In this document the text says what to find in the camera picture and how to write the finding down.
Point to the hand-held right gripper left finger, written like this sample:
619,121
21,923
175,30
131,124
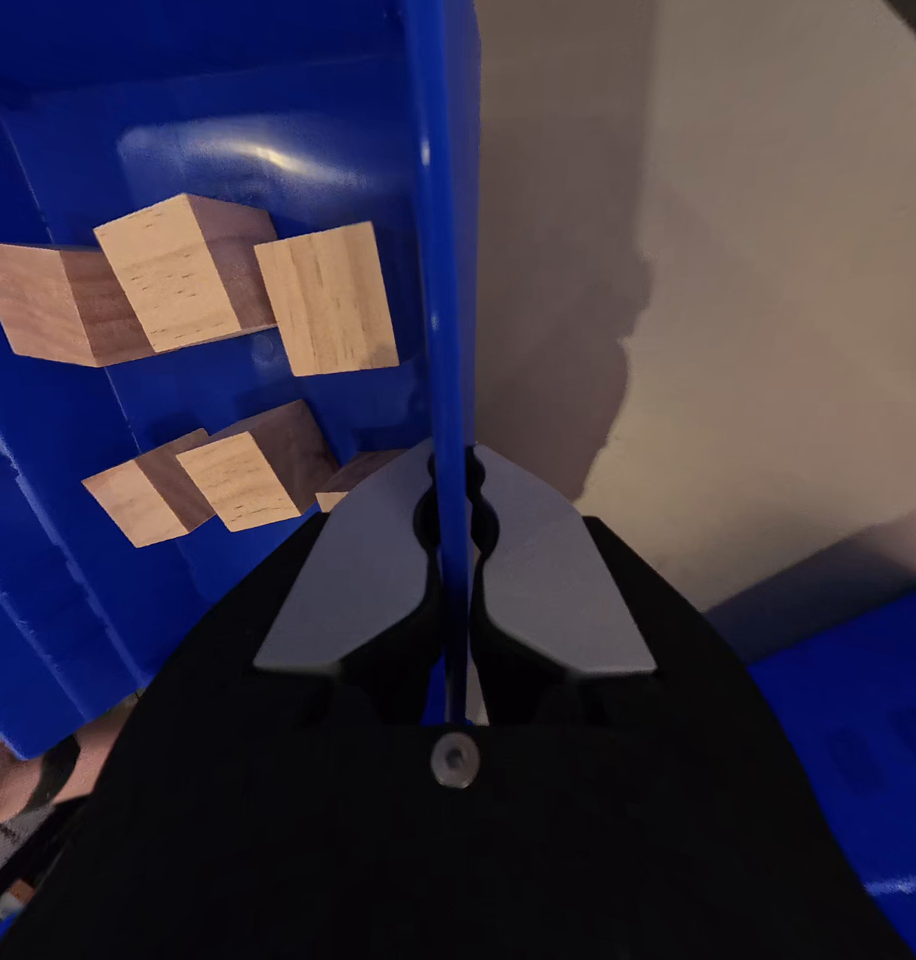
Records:
360,592

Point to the blue plastic bin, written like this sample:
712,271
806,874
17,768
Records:
203,97
863,712

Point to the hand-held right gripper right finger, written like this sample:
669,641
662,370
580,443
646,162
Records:
563,600

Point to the person's left hand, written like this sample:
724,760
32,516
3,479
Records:
0,787

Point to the group of taped wooden cubes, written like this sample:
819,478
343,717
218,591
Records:
180,277

